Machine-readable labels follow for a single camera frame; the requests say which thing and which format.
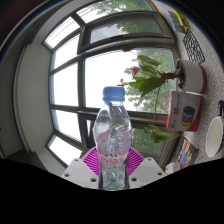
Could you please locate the colourful flat book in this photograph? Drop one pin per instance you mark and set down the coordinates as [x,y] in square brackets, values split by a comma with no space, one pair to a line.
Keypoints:
[187,153]

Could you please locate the black mesh mat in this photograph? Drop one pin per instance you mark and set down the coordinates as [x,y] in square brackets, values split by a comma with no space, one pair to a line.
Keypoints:
[194,46]

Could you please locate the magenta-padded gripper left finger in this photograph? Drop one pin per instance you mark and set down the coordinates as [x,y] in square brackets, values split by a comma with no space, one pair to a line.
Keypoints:
[80,173]

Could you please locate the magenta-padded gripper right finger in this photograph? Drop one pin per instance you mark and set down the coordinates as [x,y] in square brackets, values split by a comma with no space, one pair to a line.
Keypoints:
[145,172]

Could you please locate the white box with coloured spools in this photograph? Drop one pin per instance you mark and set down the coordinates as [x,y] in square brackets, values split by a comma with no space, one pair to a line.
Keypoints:
[183,111]

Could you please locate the clear blue-capped water bottle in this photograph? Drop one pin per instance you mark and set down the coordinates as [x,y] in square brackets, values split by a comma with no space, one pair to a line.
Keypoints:
[112,133]

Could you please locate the green plant in white pot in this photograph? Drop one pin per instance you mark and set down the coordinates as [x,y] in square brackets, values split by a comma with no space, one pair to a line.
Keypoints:
[193,76]

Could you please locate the light blue small pack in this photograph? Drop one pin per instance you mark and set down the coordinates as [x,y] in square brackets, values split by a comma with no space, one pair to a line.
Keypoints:
[171,18]

